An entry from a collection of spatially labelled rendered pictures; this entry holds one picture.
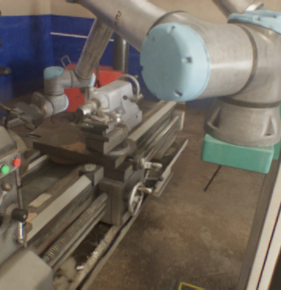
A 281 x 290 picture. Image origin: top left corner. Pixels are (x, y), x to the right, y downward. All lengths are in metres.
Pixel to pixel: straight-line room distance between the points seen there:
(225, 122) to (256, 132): 0.07
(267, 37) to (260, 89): 0.11
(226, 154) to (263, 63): 0.22
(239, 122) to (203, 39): 0.23
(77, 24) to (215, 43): 6.00
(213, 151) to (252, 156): 0.09
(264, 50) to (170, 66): 0.21
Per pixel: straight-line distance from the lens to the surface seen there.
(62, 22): 6.76
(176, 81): 0.62
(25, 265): 1.38
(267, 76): 0.76
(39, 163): 2.02
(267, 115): 0.80
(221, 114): 0.79
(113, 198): 1.89
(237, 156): 0.79
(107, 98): 2.25
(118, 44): 4.73
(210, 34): 0.65
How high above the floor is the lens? 1.77
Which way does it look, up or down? 25 degrees down
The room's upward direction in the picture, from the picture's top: 4 degrees clockwise
